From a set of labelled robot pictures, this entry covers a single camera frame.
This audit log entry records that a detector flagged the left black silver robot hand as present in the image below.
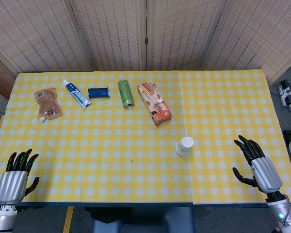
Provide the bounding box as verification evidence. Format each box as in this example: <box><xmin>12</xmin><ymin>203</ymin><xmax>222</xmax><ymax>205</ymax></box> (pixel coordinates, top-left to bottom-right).
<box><xmin>0</xmin><ymin>149</ymin><xmax>40</xmax><ymax>204</ymax></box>

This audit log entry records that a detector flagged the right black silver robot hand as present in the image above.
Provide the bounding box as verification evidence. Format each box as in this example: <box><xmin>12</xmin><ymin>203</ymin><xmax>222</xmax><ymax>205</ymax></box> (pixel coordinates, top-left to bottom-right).
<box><xmin>232</xmin><ymin>135</ymin><xmax>283</xmax><ymax>195</ymax></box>

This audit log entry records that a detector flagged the white floral paper cup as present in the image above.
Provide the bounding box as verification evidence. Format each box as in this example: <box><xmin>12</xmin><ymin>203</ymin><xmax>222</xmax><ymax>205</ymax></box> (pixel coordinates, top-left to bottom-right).
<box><xmin>175</xmin><ymin>142</ymin><xmax>192</xmax><ymax>157</ymax></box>
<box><xmin>178</xmin><ymin>136</ymin><xmax>194</xmax><ymax>154</ymax></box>

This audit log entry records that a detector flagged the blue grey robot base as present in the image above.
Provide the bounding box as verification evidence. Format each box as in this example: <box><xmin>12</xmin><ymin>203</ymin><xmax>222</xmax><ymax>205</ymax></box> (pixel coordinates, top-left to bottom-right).
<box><xmin>84</xmin><ymin>206</ymin><xmax>196</xmax><ymax>233</ymax></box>

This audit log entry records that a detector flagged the white black power strip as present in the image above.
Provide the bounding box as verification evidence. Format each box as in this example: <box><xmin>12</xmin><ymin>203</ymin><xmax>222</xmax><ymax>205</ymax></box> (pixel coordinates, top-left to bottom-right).
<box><xmin>278</xmin><ymin>80</ymin><xmax>291</xmax><ymax>108</ymax></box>

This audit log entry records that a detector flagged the brown spouted sauce pouch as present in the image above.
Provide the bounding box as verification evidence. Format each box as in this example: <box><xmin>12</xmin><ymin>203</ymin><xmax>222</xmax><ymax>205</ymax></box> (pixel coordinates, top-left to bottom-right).
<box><xmin>33</xmin><ymin>87</ymin><xmax>63</xmax><ymax>122</ymax></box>

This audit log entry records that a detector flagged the brown wooden panel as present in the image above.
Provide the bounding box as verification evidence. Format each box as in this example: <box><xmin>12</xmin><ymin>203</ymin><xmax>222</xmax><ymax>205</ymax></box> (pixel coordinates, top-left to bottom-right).
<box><xmin>0</xmin><ymin>50</ymin><xmax>18</xmax><ymax>100</ymax></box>

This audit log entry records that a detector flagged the blue white toothpaste tube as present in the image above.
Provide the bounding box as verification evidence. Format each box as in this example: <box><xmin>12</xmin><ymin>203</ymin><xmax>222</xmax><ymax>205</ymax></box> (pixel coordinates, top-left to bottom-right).
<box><xmin>63</xmin><ymin>80</ymin><xmax>92</xmax><ymax>110</ymax></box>

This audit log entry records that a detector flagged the yellow white checked tablecloth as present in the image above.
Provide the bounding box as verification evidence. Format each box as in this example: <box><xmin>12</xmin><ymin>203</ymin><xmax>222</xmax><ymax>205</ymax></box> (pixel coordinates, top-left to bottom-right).
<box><xmin>0</xmin><ymin>69</ymin><xmax>291</xmax><ymax>207</ymax></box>

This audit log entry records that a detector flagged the dark blue snack packet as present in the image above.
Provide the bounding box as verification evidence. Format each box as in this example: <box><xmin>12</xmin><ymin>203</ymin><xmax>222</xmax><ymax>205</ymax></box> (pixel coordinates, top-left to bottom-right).
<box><xmin>87</xmin><ymin>87</ymin><xmax>111</xmax><ymax>99</ymax></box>

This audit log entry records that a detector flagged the orange cracker box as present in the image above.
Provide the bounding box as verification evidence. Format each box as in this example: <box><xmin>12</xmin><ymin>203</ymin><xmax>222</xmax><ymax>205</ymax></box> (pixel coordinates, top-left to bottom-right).
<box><xmin>137</xmin><ymin>81</ymin><xmax>173</xmax><ymax>127</ymax></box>

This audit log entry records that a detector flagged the green drink can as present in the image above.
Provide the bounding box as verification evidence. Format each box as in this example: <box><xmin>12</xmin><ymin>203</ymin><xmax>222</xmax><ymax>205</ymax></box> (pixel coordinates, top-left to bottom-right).
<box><xmin>117</xmin><ymin>79</ymin><xmax>135</xmax><ymax>109</ymax></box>

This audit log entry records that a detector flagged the beige woven folding screen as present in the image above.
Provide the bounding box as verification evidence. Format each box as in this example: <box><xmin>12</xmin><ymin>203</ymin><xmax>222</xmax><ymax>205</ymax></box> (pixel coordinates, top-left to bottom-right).
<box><xmin>0</xmin><ymin>0</ymin><xmax>291</xmax><ymax>85</ymax></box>

